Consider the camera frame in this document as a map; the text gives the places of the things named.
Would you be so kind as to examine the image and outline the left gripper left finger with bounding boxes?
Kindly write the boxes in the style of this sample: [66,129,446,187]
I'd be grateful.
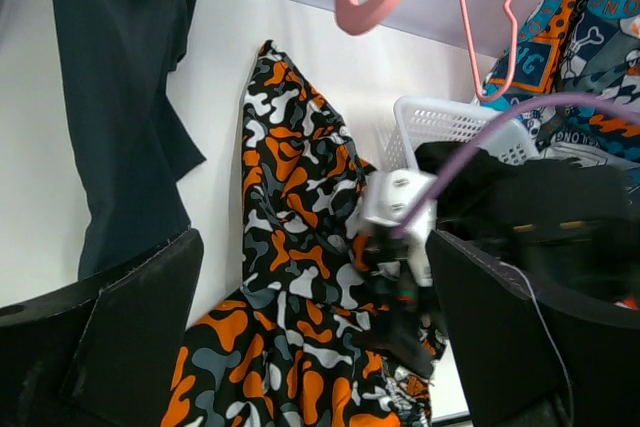
[1,229,203,426]

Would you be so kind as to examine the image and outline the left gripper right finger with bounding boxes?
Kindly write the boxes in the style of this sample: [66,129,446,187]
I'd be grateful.
[427,231,639,426]

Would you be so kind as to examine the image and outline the orange black camouflage shorts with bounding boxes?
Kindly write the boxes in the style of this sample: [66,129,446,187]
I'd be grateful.
[162,41,431,426]

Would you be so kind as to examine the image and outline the dark navy sport shorts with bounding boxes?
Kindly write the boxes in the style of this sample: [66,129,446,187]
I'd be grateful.
[53,0,204,278]

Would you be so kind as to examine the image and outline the thin pink wire hanger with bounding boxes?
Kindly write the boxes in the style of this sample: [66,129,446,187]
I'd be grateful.
[458,0,519,102]

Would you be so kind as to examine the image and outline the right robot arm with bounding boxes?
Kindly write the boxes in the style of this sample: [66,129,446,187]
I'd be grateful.
[438,159,639,302]

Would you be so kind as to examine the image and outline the blue orange patterned shorts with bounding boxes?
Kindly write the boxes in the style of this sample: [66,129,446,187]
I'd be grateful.
[489,0,639,168]

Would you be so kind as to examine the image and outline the white perforated plastic basket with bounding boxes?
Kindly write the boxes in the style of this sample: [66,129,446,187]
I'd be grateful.
[376,96,539,171]

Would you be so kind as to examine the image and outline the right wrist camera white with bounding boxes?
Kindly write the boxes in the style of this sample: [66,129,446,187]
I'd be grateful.
[359,169,437,287]

